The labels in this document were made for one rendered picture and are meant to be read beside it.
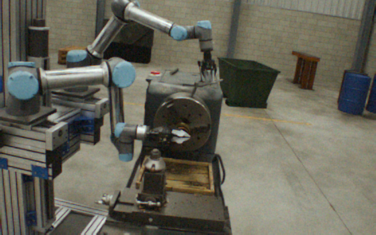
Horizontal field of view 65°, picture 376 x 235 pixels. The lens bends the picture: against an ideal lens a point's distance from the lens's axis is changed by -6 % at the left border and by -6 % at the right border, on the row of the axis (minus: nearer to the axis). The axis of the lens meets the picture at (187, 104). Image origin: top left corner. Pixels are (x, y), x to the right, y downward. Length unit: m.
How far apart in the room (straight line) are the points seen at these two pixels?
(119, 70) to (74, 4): 11.12
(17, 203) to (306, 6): 11.47
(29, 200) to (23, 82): 0.91
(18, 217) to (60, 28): 10.97
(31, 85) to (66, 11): 11.27
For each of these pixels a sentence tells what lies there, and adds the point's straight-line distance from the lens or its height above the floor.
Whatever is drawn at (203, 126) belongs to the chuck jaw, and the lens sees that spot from 1.66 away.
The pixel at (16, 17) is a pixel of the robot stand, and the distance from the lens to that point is 1.70.
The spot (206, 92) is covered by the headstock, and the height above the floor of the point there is 1.24.
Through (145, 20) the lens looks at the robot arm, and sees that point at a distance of 1.69.
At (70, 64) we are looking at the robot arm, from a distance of 1.91.
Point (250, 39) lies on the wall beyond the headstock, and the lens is 11.80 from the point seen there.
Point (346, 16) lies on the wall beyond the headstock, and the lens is 12.90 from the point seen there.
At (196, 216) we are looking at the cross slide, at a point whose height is 0.97.
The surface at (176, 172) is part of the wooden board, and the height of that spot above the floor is 0.89.
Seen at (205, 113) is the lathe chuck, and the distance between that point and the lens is 1.68.
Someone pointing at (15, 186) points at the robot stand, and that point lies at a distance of 1.99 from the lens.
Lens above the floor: 1.65
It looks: 15 degrees down
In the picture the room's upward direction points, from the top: 7 degrees clockwise
